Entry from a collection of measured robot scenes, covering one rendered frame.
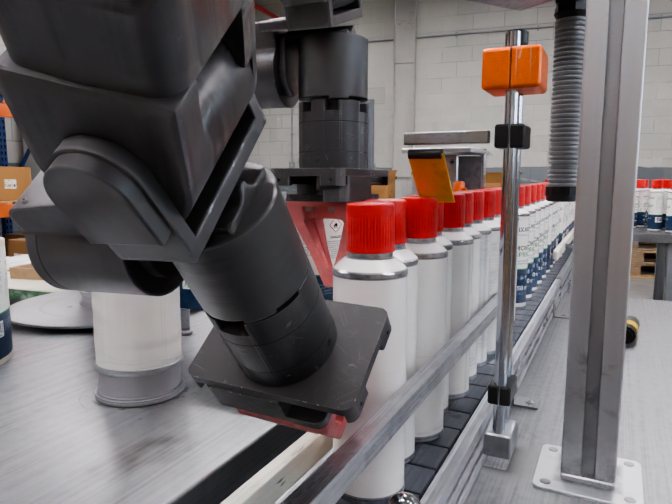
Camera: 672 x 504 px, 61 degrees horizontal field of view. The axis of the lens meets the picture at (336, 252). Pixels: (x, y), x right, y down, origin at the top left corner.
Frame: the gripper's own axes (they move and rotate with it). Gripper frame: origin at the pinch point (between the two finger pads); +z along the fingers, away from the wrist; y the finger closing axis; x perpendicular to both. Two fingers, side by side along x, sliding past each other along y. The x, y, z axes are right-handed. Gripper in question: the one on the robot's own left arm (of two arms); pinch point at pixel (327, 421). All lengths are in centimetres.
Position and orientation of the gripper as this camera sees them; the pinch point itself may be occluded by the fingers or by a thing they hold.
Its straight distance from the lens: 39.8
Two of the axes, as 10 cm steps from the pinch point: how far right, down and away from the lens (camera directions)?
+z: 2.4, 6.9, 6.8
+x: -3.5, 7.2, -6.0
